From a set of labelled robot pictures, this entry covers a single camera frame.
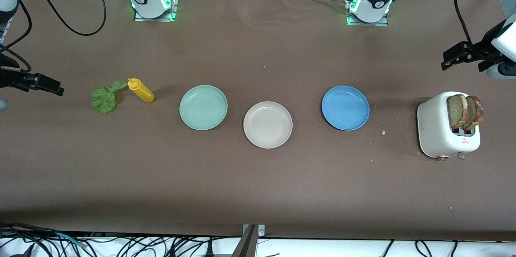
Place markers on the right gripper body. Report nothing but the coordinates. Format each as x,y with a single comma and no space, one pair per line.
9,76

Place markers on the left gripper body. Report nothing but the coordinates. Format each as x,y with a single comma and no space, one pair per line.
482,51

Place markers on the green lettuce leaf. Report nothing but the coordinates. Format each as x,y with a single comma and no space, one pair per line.
104,100

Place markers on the brown bread slice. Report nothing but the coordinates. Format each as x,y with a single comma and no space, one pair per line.
477,112
455,112

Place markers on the yellow mustard squeeze bottle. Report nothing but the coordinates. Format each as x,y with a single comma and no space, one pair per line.
142,91

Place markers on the blue plate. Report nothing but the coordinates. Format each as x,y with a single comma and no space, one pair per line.
345,108

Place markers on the light green plate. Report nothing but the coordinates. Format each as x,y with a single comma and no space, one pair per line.
203,107

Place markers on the beige plate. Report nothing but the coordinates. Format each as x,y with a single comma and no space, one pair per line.
267,125

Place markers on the white toaster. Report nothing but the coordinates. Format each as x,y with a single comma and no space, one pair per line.
433,128

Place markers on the black power plug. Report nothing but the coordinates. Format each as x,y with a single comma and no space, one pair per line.
209,249

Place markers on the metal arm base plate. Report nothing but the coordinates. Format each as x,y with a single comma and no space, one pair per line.
385,22
174,7

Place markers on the aluminium frame post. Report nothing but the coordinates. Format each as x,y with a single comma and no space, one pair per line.
246,247

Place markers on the metal corner bracket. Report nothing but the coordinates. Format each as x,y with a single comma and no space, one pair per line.
261,231

